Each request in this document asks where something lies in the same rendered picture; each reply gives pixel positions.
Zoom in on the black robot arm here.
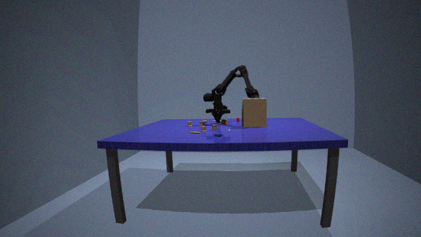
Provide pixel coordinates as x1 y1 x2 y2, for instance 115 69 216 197
203 65 260 101

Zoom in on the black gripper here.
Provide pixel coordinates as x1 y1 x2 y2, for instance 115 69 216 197
206 101 230 123

